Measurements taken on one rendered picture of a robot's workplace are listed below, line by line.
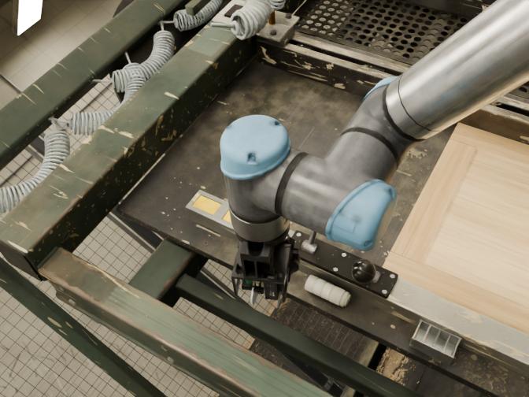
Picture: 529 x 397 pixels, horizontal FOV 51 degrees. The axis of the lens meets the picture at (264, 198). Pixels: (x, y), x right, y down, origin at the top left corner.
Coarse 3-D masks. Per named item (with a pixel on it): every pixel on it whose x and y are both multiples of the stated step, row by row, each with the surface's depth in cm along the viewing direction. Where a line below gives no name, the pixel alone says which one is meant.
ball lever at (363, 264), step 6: (354, 264) 85; (360, 264) 84; (366, 264) 84; (372, 264) 85; (354, 270) 84; (360, 270) 84; (366, 270) 84; (372, 270) 84; (354, 276) 85; (360, 276) 84; (366, 276) 84; (372, 276) 84; (378, 276) 94; (360, 282) 85; (366, 282) 84
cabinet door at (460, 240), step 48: (480, 144) 117; (432, 192) 110; (480, 192) 109; (528, 192) 109; (432, 240) 103; (480, 240) 102; (528, 240) 102; (432, 288) 96; (480, 288) 96; (528, 288) 96
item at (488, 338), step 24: (192, 216) 109; (216, 216) 106; (360, 288) 95; (408, 288) 94; (408, 312) 93; (432, 312) 91; (456, 312) 91; (480, 336) 88; (504, 336) 88; (528, 336) 88; (504, 360) 88; (528, 360) 86
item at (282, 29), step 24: (240, 0) 140; (288, 24) 132; (264, 48) 136; (288, 48) 132; (312, 48) 133; (336, 48) 131; (312, 72) 134; (336, 72) 130; (360, 72) 126; (384, 72) 125; (480, 120) 118; (504, 120) 115; (528, 120) 113; (528, 144) 116
